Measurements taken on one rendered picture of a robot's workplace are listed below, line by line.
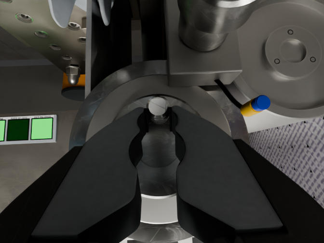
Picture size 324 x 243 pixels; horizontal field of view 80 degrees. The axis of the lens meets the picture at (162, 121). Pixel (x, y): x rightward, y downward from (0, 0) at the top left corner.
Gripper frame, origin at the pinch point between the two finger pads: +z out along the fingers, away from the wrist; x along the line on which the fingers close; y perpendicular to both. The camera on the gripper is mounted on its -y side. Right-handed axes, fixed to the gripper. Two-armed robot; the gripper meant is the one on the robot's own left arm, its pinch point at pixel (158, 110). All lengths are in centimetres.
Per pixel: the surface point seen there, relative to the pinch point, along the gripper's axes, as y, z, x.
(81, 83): 52, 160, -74
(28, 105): 94, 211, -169
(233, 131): 3.6, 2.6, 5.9
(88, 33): -3.5, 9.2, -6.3
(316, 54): -1.3, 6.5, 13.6
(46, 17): -4.7, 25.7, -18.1
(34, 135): 20.8, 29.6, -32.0
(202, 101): 1.2, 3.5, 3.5
